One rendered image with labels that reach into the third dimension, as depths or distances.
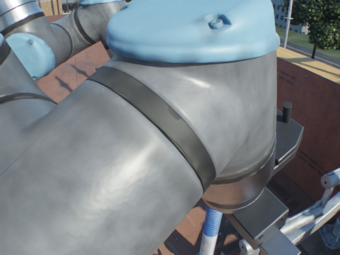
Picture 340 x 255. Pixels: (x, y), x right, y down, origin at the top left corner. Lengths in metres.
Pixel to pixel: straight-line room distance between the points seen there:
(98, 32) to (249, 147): 0.46
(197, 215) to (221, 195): 1.18
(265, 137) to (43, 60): 0.38
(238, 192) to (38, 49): 0.37
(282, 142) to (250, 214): 0.08
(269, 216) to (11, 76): 0.26
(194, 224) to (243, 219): 1.09
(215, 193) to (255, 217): 0.07
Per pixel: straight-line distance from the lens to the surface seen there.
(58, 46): 0.50
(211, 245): 0.69
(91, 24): 0.56
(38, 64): 0.46
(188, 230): 1.33
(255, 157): 0.17
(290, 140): 0.27
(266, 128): 0.16
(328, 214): 1.09
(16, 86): 0.20
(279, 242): 0.31
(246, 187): 0.20
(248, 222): 0.27
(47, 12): 14.43
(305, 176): 1.65
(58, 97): 2.92
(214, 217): 0.59
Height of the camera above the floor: 1.08
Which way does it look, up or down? 31 degrees down
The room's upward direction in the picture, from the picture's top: straight up
